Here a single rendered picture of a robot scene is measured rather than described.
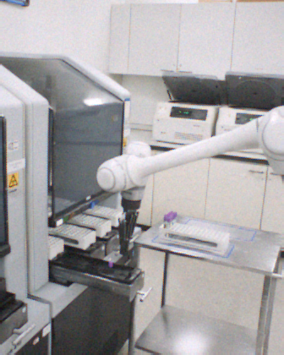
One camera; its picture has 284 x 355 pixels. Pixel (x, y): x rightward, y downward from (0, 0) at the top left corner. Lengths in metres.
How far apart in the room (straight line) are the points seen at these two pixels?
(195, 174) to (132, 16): 1.67
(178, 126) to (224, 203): 0.80
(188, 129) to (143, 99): 0.96
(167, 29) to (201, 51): 0.40
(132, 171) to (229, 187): 2.48
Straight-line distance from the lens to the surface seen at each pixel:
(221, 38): 3.99
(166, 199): 3.96
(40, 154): 1.49
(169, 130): 3.83
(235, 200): 3.79
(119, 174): 1.33
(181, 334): 2.24
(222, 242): 1.79
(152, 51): 4.17
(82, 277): 1.63
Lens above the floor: 1.56
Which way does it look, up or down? 12 degrees down
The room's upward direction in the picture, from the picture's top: 3 degrees clockwise
